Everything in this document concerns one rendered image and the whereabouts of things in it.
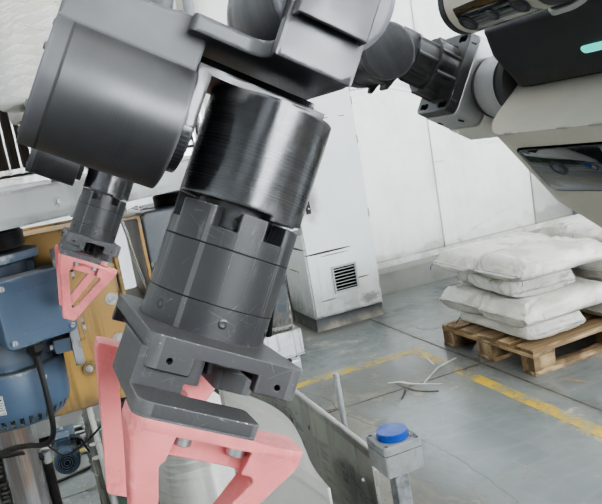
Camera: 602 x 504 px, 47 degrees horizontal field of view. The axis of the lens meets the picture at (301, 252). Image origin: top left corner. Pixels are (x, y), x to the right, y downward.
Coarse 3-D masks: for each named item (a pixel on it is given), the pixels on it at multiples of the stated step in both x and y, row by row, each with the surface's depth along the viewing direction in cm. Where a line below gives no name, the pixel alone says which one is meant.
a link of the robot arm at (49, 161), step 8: (32, 152) 81; (40, 152) 82; (32, 160) 82; (40, 160) 82; (48, 160) 82; (56, 160) 82; (64, 160) 83; (32, 168) 83; (40, 168) 83; (48, 168) 83; (56, 168) 83; (64, 168) 83; (72, 168) 83; (48, 176) 84; (56, 176) 84; (64, 176) 84; (72, 176) 84; (72, 184) 85
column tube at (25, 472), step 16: (0, 432) 122; (16, 432) 123; (32, 432) 124; (0, 448) 122; (32, 448) 124; (16, 464) 123; (32, 464) 124; (0, 480) 123; (16, 480) 123; (32, 480) 124; (16, 496) 124; (32, 496) 125; (48, 496) 126
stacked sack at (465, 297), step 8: (448, 288) 426; (456, 288) 419; (464, 288) 416; (472, 288) 413; (480, 288) 410; (448, 296) 422; (456, 296) 416; (464, 296) 409; (472, 296) 404; (480, 296) 398; (448, 304) 423; (456, 304) 415; (464, 304) 405; (472, 304) 401; (480, 304) 396; (472, 312) 404; (480, 312) 397
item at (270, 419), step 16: (224, 400) 121; (240, 400) 118; (256, 400) 113; (256, 416) 114; (272, 416) 109; (272, 432) 111; (288, 432) 104; (304, 448) 92; (304, 464) 97; (288, 480) 90; (304, 480) 86; (320, 480) 84; (272, 496) 95; (288, 496) 91; (304, 496) 87; (320, 496) 83
